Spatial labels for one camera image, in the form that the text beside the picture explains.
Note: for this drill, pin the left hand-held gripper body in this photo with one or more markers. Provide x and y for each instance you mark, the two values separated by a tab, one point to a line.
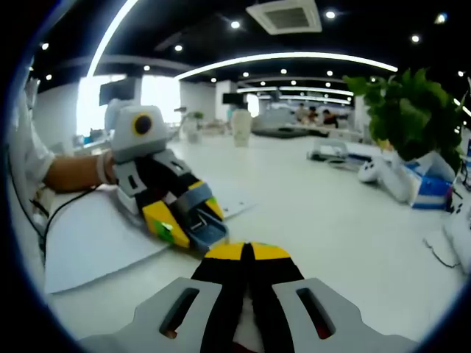
125	143

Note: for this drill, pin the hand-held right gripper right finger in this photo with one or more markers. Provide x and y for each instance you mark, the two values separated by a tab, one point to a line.
276	276

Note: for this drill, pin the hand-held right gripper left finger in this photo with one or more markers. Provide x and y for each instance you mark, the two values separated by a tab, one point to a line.
217	279

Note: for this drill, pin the white paper sheet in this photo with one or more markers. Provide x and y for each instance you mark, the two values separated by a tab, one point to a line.
92	242

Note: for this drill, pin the tall cream cup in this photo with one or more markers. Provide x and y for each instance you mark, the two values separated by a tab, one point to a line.
241	128

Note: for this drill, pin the person in white shirt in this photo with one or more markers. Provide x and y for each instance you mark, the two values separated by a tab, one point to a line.
25	147

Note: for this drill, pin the ceiling light strips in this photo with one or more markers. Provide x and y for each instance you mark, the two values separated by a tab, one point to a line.
105	36

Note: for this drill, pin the black flat bag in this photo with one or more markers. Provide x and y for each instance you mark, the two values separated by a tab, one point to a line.
287	133

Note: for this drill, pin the grey desk organiser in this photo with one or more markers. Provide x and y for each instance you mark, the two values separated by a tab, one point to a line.
335	154

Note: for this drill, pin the blue tissue box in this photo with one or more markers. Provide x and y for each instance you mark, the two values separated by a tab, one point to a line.
432	187

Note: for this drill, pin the ceiling air vent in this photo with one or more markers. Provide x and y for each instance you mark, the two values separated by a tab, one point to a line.
287	16

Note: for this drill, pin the green potted plant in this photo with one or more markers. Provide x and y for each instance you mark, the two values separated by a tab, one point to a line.
408	117

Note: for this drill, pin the ceiling spot lights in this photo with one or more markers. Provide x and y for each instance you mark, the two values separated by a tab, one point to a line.
330	14

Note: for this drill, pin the large wall television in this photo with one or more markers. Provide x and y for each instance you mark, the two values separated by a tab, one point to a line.
117	90

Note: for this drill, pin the small wall television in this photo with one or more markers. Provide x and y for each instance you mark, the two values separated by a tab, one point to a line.
232	98

